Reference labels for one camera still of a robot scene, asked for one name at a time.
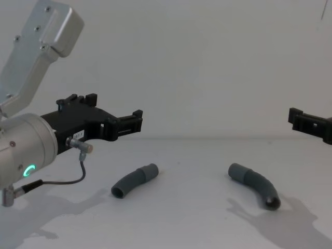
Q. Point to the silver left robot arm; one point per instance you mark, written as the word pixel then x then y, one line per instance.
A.
pixel 26 135

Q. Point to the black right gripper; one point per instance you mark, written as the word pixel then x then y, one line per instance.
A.
pixel 326 129

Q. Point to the curved grey plastic tube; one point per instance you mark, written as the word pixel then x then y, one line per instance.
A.
pixel 135 179
pixel 255 181

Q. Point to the white table cloth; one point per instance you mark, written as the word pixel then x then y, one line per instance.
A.
pixel 181 223

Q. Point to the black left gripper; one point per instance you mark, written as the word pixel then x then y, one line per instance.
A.
pixel 77 119

